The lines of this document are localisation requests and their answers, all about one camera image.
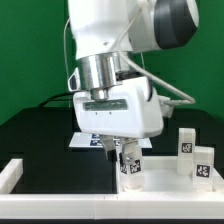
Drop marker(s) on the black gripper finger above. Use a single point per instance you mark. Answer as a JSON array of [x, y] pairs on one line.
[[109, 147], [128, 150]]

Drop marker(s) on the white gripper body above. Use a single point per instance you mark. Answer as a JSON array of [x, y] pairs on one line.
[[132, 110]]

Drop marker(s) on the white square tabletop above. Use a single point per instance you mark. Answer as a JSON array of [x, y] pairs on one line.
[[160, 173]]

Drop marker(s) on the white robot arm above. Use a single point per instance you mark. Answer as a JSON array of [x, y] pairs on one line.
[[109, 32]]

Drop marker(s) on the white sheet with AprilTags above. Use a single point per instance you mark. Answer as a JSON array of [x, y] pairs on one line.
[[85, 140]]

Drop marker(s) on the white U-shaped obstacle fence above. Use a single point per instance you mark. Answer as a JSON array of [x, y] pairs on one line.
[[122, 205]]

